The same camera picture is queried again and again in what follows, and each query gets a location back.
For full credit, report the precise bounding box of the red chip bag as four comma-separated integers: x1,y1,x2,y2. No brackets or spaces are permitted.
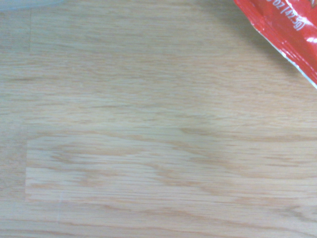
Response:
233,0,317,90

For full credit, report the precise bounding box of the clear plastic rectangular container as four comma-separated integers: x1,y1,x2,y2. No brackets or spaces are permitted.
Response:
0,0,64,12

